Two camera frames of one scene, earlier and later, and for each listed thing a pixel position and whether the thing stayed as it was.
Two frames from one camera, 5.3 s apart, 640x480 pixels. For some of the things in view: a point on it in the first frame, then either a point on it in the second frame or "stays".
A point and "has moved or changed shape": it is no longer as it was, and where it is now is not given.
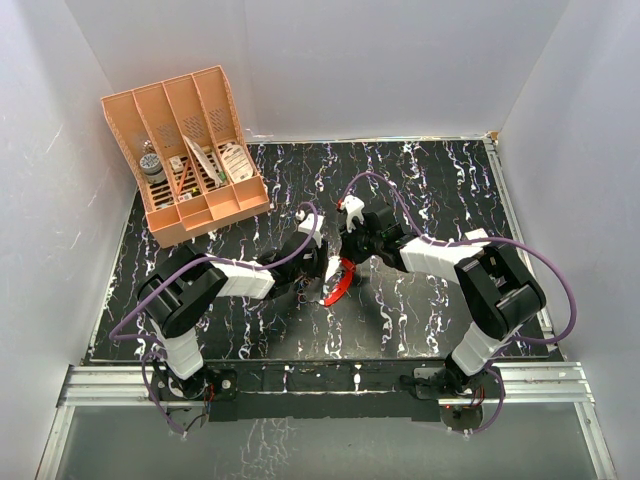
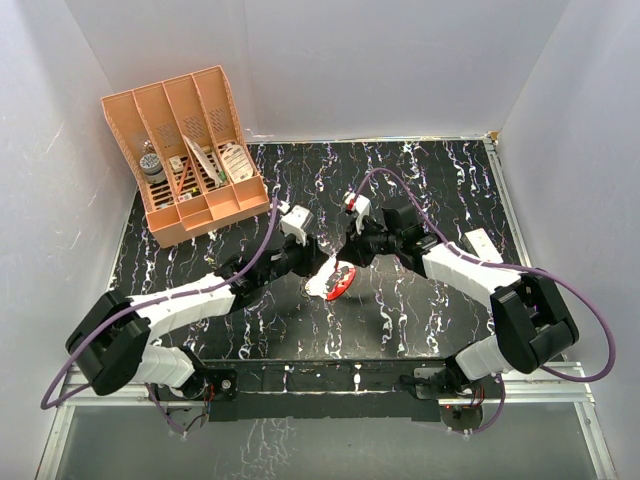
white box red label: x=478 y=234 stays
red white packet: x=350 y=272 has moved or changed shape
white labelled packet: x=237 y=163 stays
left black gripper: x=319 y=261 stays
